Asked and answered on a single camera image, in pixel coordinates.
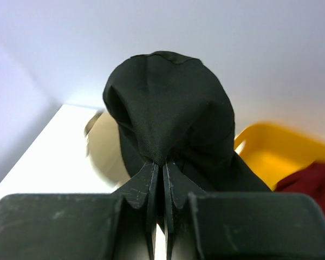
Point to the dark red cap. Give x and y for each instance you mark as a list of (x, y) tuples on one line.
[(309, 181)]

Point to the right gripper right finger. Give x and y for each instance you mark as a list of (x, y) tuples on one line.
[(239, 225)]

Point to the beige baseball cap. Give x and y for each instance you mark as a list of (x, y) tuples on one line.
[(103, 149)]

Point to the black bucket hat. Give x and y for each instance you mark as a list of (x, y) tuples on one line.
[(172, 107)]

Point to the yellow plastic bin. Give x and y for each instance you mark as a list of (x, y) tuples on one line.
[(274, 152)]

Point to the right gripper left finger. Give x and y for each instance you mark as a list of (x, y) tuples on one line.
[(120, 225)]

